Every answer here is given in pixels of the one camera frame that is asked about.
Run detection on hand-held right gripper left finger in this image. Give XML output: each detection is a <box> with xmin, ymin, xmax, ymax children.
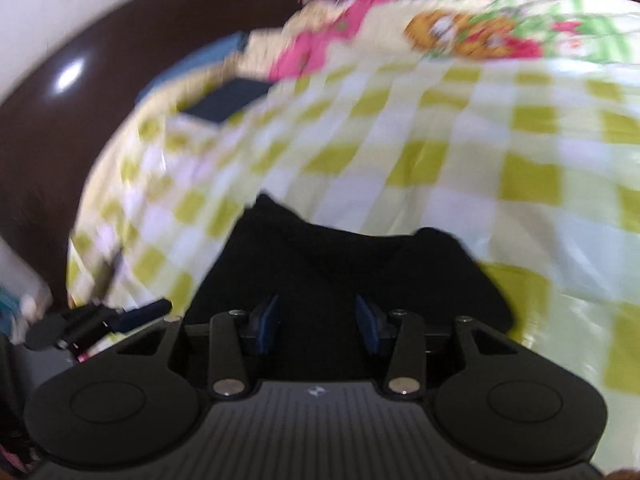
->
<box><xmin>116</xmin><ymin>294</ymin><xmax>281</xmax><ymax>401</ymax></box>

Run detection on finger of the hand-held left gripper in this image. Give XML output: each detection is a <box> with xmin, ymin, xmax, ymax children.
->
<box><xmin>59</xmin><ymin>298</ymin><xmax>174</xmax><ymax>354</ymax></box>

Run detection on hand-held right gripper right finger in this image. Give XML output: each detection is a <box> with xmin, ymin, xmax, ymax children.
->
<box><xmin>354</xmin><ymin>294</ymin><xmax>514</xmax><ymax>402</ymax></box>

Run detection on black pants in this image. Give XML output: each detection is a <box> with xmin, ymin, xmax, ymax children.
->
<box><xmin>187</xmin><ymin>192</ymin><xmax>516</xmax><ymax>382</ymax></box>

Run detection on yellow-green checked bed sheet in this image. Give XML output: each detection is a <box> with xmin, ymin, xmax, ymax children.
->
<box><xmin>67</xmin><ymin>55</ymin><xmax>640</xmax><ymax>411</ymax></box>

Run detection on dark brown headboard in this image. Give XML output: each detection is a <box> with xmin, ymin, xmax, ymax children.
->
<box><xmin>0</xmin><ymin>0</ymin><xmax>302</xmax><ymax>307</ymax></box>

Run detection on dark blue flat box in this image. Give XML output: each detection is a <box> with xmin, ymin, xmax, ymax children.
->
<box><xmin>179</xmin><ymin>77</ymin><xmax>274</xmax><ymax>125</ymax></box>

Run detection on blue pillow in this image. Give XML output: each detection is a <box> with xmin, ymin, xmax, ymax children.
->
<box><xmin>137</xmin><ymin>30</ymin><xmax>252</xmax><ymax>104</ymax></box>

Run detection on cartoon printed blanket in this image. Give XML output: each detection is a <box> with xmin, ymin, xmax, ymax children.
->
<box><xmin>245</xmin><ymin>0</ymin><xmax>640</xmax><ymax>82</ymax></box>

